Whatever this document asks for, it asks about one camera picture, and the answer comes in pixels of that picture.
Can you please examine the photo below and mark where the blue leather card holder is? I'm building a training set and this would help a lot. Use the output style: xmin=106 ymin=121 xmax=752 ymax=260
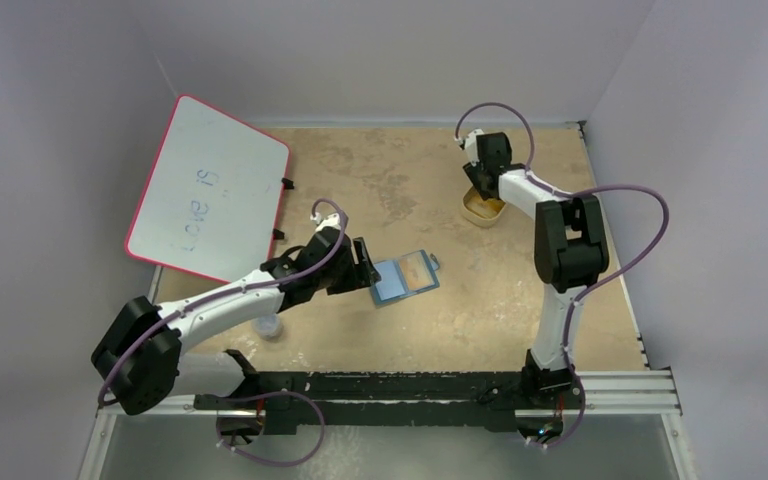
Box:
xmin=370 ymin=250 xmax=440 ymax=307

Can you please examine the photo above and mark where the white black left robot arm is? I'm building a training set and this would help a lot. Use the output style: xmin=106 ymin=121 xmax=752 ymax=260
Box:
xmin=91 ymin=227 xmax=381 ymax=415

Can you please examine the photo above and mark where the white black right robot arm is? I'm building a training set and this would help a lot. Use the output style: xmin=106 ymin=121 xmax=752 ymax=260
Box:
xmin=457 ymin=129 xmax=610 ymax=407

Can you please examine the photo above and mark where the cream oval card tray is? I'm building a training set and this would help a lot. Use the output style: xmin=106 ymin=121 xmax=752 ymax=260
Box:
xmin=460 ymin=187 xmax=506 ymax=228

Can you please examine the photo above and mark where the pink framed whiteboard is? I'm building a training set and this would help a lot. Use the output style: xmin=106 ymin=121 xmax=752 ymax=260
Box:
xmin=124 ymin=95 xmax=291 ymax=282

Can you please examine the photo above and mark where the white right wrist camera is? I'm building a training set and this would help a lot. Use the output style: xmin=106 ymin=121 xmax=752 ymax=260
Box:
xmin=454 ymin=129 xmax=485 ymax=166

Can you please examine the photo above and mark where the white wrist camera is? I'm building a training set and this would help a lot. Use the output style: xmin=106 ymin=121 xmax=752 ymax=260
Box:
xmin=310 ymin=212 xmax=343 ymax=232
xmin=454 ymin=129 xmax=485 ymax=166

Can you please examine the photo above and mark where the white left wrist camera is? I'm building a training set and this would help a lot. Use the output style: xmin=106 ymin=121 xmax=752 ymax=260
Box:
xmin=310 ymin=212 xmax=343 ymax=232

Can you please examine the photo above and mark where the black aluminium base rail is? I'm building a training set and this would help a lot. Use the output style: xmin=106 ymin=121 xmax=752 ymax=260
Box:
xmin=104 ymin=371 xmax=681 ymax=443

